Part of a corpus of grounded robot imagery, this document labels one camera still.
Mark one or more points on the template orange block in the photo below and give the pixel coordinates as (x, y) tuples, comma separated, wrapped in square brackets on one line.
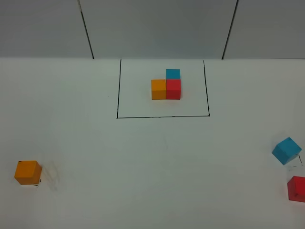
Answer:
[(158, 89)]

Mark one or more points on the template blue block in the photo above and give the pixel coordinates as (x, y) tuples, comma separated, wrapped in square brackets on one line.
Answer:
[(173, 74)]

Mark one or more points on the template red block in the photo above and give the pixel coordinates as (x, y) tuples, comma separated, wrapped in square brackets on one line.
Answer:
[(173, 89)]

